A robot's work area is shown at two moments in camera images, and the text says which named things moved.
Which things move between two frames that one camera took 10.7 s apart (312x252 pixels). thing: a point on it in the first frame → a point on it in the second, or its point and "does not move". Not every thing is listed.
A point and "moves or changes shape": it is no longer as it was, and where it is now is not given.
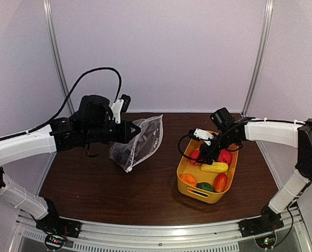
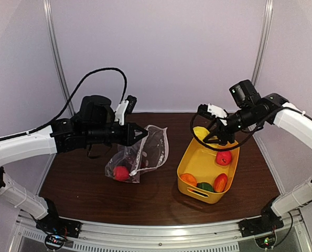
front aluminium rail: x=101 y=236 does not move
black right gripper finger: x=200 y=160 → x=214 y=140
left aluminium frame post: x=49 y=14 does not move
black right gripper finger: x=209 y=161 → x=223 y=140
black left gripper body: x=98 y=133 does not move
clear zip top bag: x=142 y=146 moves or changes shape
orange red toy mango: x=220 y=182 does not move
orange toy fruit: x=189 y=179 does not move
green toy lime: x=205 y=186 does not move
